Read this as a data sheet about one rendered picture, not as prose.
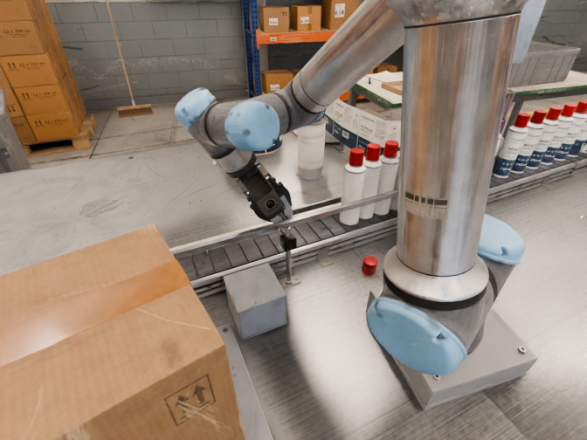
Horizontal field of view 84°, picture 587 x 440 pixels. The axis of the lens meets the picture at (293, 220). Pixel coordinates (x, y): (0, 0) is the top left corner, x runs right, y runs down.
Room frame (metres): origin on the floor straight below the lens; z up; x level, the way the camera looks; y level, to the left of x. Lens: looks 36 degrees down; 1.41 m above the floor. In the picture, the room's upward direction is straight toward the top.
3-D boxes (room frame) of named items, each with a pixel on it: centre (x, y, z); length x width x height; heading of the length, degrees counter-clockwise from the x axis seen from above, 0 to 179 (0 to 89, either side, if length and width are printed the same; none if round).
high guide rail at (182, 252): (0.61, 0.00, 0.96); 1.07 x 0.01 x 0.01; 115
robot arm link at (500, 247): (0.37, -0.27, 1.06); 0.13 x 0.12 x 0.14; 137
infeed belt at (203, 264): (0.76, -0.24, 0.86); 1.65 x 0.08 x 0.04; 115
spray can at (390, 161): (0.76, -0.24, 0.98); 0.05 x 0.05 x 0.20
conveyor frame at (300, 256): (0.76, -0.24, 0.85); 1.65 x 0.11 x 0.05; 115
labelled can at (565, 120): (1.07, -0.89, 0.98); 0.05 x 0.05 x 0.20
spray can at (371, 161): (0.74, -0.19, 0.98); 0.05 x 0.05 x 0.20
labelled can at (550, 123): (1.04, -0.82, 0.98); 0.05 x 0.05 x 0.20
